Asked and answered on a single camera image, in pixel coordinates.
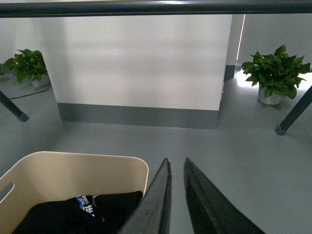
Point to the grey clothes rack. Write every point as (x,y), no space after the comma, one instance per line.
(147,116)

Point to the left potted green plant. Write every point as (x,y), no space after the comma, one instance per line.
(30,65)

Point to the potted green plant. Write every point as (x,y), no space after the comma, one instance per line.
(277,74)
(30,65)

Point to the beige plastic laundry hamper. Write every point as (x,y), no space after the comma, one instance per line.
(53,176)

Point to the black printed garment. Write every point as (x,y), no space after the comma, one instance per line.
(85,214)

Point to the right potted green plant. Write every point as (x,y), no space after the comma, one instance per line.
(277,74)

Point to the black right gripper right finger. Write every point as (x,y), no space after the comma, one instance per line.
(210,211)

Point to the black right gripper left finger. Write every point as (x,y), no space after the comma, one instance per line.
(152,216)

